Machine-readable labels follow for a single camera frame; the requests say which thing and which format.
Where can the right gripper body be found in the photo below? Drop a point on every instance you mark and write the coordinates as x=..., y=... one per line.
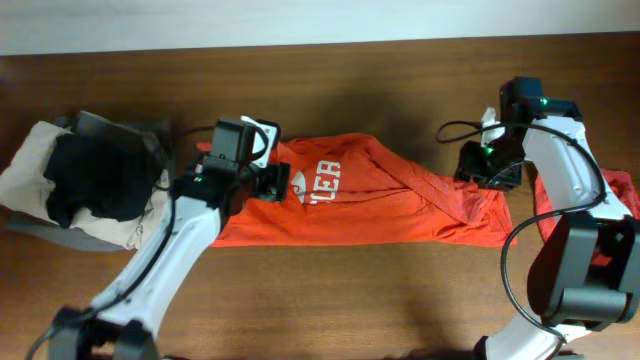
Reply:
x=476, y=173

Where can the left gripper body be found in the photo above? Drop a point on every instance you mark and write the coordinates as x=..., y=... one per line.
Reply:
x=279, y=181

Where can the orange soccer t-shirt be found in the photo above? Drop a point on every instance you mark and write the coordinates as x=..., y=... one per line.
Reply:
x=350, y=190

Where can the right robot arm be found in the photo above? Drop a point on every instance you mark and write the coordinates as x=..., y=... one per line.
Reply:
x=586, y=275

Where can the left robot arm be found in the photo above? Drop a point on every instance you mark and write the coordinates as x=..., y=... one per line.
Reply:
x=129, y=312

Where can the red t-shirt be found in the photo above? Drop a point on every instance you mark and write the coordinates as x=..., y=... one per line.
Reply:
x=620, y=183

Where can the grey folded garment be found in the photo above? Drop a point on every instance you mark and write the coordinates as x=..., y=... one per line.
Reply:
x=129, y=138

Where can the beige folded garment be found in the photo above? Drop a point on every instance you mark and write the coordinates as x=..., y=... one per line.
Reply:
x=24, y=189

